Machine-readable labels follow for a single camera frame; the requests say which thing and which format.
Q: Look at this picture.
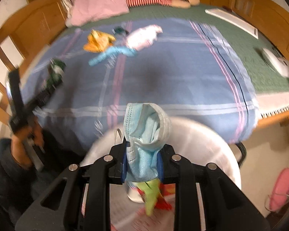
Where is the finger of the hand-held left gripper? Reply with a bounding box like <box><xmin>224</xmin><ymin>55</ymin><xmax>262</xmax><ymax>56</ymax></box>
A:
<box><xmin>24</xmin><ymin>88</ymin><xmax>55</xmax><ymax>112</ymax></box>

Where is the light blue face mask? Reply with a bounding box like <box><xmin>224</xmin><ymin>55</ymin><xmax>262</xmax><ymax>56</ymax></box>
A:
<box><xmin>123</xmin><ymin>103</ymin><xmax>172</xmax><ymax>182</ymax></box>

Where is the pink pillow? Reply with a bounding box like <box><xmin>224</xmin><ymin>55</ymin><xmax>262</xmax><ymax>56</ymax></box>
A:
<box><xmin>65</xmin><ymin>0</ymin><xmax>130</xmax><ymax>27</ymax></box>

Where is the blue plaid blanket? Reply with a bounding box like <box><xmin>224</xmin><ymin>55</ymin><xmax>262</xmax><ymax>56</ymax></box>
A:
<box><xmin>19</xmin><ymin>18</ymin><xmax>259</xmax><ymax>150</ymax></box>

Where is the wooden bed frame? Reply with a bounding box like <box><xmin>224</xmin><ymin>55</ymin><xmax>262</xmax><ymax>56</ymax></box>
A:
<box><xmin>0</xmin><ymin>0</ymin><xmax>289</xmax><ymax>130</ymax></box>

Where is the pink slipper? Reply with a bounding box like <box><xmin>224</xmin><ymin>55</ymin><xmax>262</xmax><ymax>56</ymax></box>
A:
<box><xmin>267</xmin><ymin>168</ymin><xmax>289</xmax><ymax>212</ymax></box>

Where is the white pink crumpled cloth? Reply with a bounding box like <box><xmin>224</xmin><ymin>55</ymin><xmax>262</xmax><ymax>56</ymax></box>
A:
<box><xmin>125</xmin><ymin>25</ymin><xmax>163</xmax><ymax>51</ymax></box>

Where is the white round bin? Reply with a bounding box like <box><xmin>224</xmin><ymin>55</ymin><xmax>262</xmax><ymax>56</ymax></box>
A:
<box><xmin>79</xmin><ymin>117</ymin><xmax>241</xmax><ymax>231</ymax></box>

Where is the green snack wrapper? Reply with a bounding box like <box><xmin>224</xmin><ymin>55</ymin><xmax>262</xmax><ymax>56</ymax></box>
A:
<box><xmin>37</xmin><ymin>59</ymin><xmax>66</xmax><ymax>106</ymax></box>

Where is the person's left hand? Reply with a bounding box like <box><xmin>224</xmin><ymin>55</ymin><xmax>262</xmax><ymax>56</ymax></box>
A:
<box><xmin>11</xmin><ymin>125</ymin><xmax>45</xmax><ymax>169</ymax></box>

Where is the white striped paper cup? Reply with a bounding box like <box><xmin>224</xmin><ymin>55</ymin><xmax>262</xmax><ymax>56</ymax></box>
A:
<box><xmin>127</xmin><ymin>182</ymin><xmax>145</xmax><ymax>204</ymax></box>

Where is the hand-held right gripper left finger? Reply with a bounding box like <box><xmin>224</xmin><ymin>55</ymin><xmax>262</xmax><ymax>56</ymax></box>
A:
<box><xmin>14</xmin><ymin>142</ymin><xmax>128</xmax><ymax>231</ymax></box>

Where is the green bedsheet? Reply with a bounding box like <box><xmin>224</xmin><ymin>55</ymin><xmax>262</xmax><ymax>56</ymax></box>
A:
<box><xmin>65</xmin><ymin>3</ymin><xmax>289</xmax><ymax>94</ymax></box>

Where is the black curved bar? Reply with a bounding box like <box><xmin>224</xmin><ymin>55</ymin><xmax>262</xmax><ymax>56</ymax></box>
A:
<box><xmin>236</xmin><ymin>142</ymin><xmax>246</xmax><ymax>166</ymax></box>

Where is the dark green wrapper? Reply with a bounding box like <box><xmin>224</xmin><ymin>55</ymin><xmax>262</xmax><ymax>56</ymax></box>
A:
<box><xmin>113</xmin><ymin>26</ymin><xmax>128</xmax><ymax>35</ymax></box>

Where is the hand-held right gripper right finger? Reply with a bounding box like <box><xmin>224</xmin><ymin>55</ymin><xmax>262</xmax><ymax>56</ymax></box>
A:
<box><xmin>158</xmin><ymin>144</ymin><xmax>270</xmax><ymax>231</ymax></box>

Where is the light green wrapper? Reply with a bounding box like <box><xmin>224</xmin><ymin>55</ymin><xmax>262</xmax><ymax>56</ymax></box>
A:
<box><xmin>135</xmin><ymin>179</ymin><xmax>163</xmax><ymax>216</ymax></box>

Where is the white flat board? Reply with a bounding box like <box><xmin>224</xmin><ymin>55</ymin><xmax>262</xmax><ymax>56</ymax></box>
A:
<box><xmin>205</xmin><ymin>8</ymin><xmax>259</xmax><ymax>39</ymax></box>

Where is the white oval device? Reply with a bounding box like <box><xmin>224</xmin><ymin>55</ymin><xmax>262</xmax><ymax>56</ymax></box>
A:
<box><xmin>262</xmin><ymin>48</ymin><xmax>289</xmax><ymax>79</ymax></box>

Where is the white mattress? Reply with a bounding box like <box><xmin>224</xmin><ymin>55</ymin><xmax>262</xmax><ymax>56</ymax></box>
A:
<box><xmin>255</xmin><ymin>91</ymin><xmax>289</xmax><ymax>126</ymax></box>

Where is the red snack packet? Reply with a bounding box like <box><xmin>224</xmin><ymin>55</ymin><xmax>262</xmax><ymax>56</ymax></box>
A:
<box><xmin>137</xmin><ymin>183</ymin><xmax>176</xmax><ymax>211</ymax></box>

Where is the orange yellow snack wrapper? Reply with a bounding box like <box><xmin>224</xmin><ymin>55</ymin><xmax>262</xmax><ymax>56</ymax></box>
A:
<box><xmin>83</xmin><ymin>29</ymin><xmax>116</xmax><ymax>53</ymax></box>

